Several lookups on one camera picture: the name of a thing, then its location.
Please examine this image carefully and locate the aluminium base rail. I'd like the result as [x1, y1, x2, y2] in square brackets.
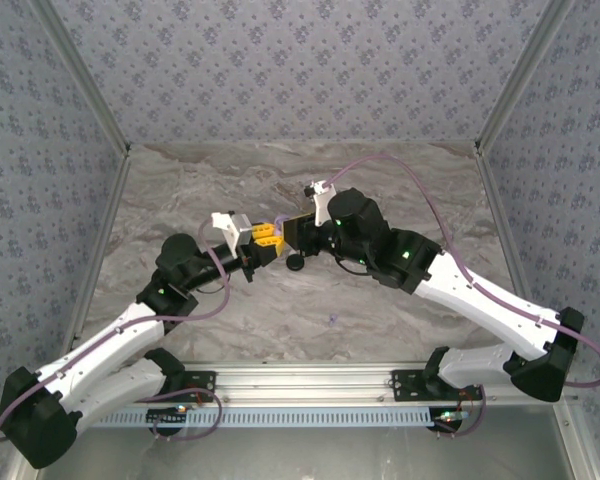
[177, 363, 580, 406]

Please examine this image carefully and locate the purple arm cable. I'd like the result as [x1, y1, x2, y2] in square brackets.
[328, 154, 600, 390]
[0, 219, 231, 444]

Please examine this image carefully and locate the aluminium frame post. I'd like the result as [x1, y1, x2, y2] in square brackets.
[473, 0, 580, 151]
[27, 0, 134, 157]

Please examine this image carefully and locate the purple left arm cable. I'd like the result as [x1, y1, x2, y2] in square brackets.
[0, 219, 231, 444]

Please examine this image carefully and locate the grey metal base panel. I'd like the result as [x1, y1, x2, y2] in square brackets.
[34, 404, 576, 480]

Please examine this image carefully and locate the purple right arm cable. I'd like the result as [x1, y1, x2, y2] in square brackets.
[328, 154, 600, 390]

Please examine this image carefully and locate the white slotted cable tray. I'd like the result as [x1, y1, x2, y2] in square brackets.
[87, 405, 456, 429]

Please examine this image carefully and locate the aluminium table side rail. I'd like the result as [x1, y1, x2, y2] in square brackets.
[473, 147, 600, 480]
[2, 149, 134, 480]

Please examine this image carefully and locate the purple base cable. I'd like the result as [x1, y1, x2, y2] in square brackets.
[151, 387, 224, 444]
[434, 384, 489, 439]

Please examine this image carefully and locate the small black electronics board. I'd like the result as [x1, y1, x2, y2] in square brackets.
[432, 407, 469, 432]
[146, 405, 190, 427]

